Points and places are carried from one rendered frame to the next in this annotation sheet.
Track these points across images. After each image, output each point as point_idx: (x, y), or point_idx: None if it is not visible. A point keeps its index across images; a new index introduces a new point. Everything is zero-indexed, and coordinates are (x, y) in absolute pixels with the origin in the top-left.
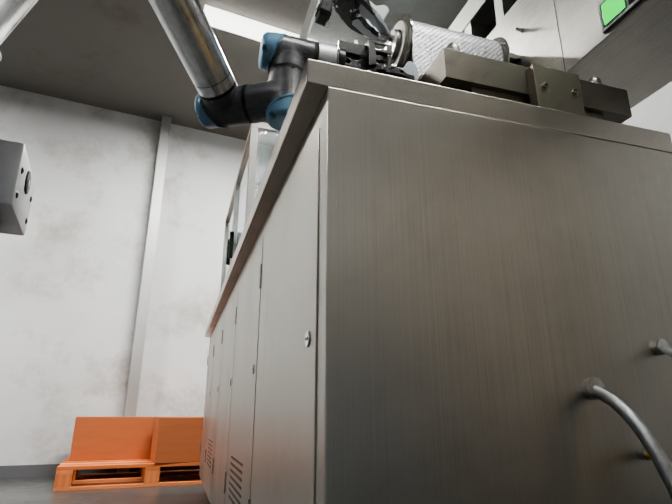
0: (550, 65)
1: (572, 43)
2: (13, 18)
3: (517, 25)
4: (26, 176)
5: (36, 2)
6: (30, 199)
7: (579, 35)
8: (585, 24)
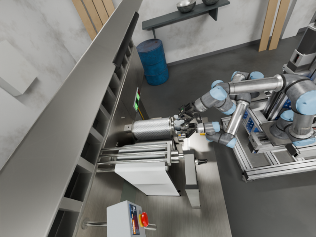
0: (131, 122)
1: (133, 115)
2: (292, 126)
3: (119, 116)
4: (252, 138)
5: (296, 123)
6: (255, 145)
7: (133, 113)
8: (133, 111)
